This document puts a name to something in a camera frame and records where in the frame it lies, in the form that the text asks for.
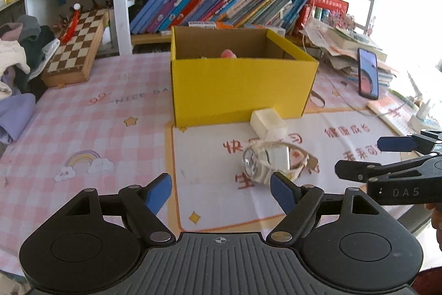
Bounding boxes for white garment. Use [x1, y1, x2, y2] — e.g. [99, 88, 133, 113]
[0, 39, 32, 75]

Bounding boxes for orange-edged printed booklet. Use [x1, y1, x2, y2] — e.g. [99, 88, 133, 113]
[367, 95, 420, 137]

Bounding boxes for red upright box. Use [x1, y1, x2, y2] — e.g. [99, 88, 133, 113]
[300, 4, 313, 28]

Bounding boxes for thick red dictionary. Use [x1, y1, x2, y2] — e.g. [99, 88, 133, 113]
[307, 0, 349, 11]

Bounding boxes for stack of papers and books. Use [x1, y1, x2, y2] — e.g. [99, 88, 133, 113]
[300, 17, 398, 85]

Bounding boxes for white wristwatch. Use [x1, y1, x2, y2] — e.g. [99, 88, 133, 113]
[242, 139, 320, 184]

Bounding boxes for white plugged-in adapter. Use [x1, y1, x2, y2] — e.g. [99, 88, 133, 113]
[416, 100, 432, 119]

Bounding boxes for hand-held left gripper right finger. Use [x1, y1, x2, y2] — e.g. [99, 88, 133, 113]
[267, 172, 384, 245]

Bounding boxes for white power strip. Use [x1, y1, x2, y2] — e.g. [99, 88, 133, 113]
[409, 115, 442, 132]

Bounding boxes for red tassel ornament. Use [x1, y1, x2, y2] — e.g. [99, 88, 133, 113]
[59, 3, 83, 44]

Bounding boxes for row of colourful books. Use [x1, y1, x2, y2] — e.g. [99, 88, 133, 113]
[129, 0, 309, 35]

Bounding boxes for dark clothing pile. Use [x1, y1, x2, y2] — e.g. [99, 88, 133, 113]
[15, 14, 62, 92]

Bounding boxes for person's right hand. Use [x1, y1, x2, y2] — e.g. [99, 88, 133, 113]
[430, 202, 442, 251]

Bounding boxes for yellow cardboard box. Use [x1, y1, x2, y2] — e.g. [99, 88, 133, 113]
[170, 26, 319, 128]

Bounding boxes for beige cloth bag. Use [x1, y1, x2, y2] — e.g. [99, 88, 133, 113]
[0, 79, 13, 101]

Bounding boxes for pink checked printed tablecloth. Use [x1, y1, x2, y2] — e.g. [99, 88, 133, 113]
[0, 52, 442, 282]

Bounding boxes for dried flower bunch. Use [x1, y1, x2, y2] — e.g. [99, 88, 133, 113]
[326, 13, 356, 32]

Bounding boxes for cream cube block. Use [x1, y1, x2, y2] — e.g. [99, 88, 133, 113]
[250, 108, 287, 140]

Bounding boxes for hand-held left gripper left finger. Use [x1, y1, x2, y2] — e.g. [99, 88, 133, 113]
[57, 173, 175, 246]

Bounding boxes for wooden chessboard box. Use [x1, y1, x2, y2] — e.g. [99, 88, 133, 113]
[41, 7, 110, 88]

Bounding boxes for black smartphone on stand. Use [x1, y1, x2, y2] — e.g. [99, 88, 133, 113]
[357, 48, 379, 100]

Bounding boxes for lilac garment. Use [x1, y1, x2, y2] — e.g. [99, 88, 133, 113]
[0, 94, 37, 144]

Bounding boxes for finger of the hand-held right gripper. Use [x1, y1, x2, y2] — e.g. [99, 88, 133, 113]
[335, 153, 442, 183]
[377, 130, 442, 155]

